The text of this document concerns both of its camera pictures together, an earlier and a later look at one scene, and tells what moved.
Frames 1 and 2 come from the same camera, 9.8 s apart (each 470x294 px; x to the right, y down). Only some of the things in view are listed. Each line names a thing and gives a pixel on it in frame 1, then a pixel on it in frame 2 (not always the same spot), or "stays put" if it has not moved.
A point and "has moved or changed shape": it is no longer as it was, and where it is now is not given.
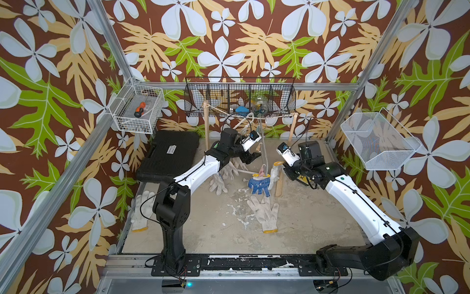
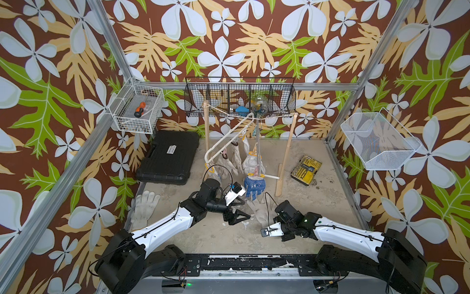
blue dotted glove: x=258 y=183 has moved or changed shape
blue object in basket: x=242 y=111 stays put
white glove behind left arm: x=141 y=208 stays put
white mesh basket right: x=382 y=143 stays put
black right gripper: x=287 y=169 → x=286 y=236
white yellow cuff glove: x=275 y=173 → x=253 y=164
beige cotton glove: x=234 y=163 stays put
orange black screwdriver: x=139 y=111 stays put
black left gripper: x=247 y=158 → x=232 y=217
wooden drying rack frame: x=207 y=139 stays put
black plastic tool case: x=169 y=154 stays put
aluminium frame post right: x=402 y=20 stays put
